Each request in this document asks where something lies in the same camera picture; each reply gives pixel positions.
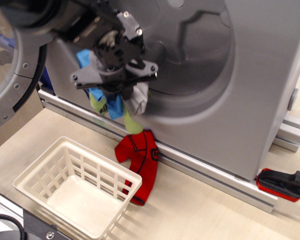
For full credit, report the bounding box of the red miniature shirt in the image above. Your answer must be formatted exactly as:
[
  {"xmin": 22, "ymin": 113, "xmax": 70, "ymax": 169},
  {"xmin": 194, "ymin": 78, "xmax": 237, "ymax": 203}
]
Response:
[{"xmin": 114, "ymin": 129, "xmax": 159, "ymax": 206}]

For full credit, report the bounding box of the aluminium frame rail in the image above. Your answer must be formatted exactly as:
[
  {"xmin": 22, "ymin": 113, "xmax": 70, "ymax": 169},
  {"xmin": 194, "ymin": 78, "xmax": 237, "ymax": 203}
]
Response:
[{"xmin": 0, "ymin": 194, "xmax": 24, "ymax": 232}]

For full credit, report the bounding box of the short aluminium extrusion block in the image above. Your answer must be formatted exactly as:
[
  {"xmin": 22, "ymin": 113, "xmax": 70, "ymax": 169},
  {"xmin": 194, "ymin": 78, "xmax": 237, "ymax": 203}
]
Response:
[{"xmin": 272, "ymin": 114, "xmax": 300, "ymax": 152}]

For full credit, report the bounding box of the black metal bracket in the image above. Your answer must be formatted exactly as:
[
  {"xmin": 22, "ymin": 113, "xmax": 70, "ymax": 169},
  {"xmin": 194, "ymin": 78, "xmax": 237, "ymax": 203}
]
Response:
[{"xmin": 23, "ymin": 209, "xmax": 70, "ymax": 240}]

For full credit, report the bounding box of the blue miniature garment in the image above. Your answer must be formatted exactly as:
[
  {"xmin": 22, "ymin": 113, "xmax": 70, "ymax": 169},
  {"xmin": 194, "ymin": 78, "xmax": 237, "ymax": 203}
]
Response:
[{"xmin": 76, "ymin": 49, "xmax": 124, "ymax": 120}]

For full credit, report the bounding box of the black braided cable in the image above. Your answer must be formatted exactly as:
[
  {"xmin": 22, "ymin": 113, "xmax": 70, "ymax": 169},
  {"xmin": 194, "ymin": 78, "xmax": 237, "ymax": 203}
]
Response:
[{"xmin": 0, "ymin": 213, "xmax": 27, "ymax": 240}]

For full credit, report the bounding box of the round washing machine door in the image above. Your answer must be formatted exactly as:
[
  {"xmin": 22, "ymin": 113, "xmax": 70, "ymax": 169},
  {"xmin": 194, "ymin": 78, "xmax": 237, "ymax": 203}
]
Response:
[{"xmin": 0, "ymin": 10, "xmax": 50, "ymax": 127}]

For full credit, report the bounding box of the red black clamp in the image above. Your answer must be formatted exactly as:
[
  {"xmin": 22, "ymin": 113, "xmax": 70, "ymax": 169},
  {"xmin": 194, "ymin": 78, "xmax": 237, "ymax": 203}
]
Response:
[{"xmin": 255, "ymin": 168, "xmax": 300, "ymax": 203}]

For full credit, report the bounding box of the white plastic laundry basket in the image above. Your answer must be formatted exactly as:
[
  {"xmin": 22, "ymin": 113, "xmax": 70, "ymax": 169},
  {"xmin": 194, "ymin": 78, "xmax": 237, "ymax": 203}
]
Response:
[{"xmin": 13, "ymin": 136, "xmax": 142, "ymax": 240}]

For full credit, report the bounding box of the aluminium extrusion rail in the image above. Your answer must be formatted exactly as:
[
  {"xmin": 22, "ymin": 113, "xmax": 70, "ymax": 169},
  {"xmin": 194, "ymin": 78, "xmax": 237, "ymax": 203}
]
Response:
[{"xmin": 38, "ymin": 89, "xmax": 278, "ymax": 213}]

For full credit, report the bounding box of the grey white cloth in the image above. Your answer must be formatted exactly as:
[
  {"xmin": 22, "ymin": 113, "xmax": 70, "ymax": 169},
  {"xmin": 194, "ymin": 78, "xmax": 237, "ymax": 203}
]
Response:
[{"xmin": 88, "ymin": 51, "xmax": 149, "ymax": 116}]

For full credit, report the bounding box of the light green miniature garment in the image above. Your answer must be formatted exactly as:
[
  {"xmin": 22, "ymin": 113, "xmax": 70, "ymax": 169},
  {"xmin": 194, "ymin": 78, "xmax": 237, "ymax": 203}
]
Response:
[{"xmin": 88, "ymin": 91, "xmax": 145, "ymax": 135}]

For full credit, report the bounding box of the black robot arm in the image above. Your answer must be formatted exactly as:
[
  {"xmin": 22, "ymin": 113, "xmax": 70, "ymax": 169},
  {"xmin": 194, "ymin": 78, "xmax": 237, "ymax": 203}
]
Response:
[{"xmin": 0, "ymin": 0, "xmax": 159, "ymax": 100}]

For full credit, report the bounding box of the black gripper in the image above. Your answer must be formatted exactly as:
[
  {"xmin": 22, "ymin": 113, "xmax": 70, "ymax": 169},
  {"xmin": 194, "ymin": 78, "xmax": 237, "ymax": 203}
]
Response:
[{"xmin": 69, "ymin": 60, "xmax": 159, "ymax": 100}]

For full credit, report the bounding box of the grey toy washing machine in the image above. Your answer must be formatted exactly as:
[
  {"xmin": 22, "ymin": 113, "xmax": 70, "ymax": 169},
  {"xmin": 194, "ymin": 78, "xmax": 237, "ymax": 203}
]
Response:
[{"xmin": 38, "ymin": 0, "xmax": 300, "ymax": 182}]

